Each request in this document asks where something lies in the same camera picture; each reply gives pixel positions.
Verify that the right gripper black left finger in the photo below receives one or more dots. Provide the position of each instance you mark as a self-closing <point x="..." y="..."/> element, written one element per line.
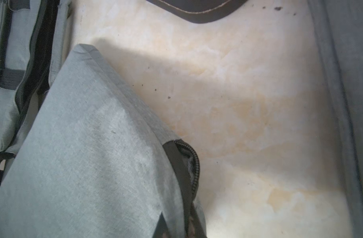
<point x="161" y="230"/>

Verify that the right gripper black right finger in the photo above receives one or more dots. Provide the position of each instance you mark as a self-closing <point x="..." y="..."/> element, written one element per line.
<point x="197" y="223"/>

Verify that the grey laptop sleeve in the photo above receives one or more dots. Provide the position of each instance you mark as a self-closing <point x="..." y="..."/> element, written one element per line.
<point x="338" y="27"/>
<point x="97" y="162"/>

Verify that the grey laptop bag with strap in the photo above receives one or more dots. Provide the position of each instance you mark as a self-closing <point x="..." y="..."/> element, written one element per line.
<point x="31" y="43"/>

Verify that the brown wire cup stand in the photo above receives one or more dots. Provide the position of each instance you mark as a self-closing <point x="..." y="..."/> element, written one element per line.
<point x="199" y="11"/>

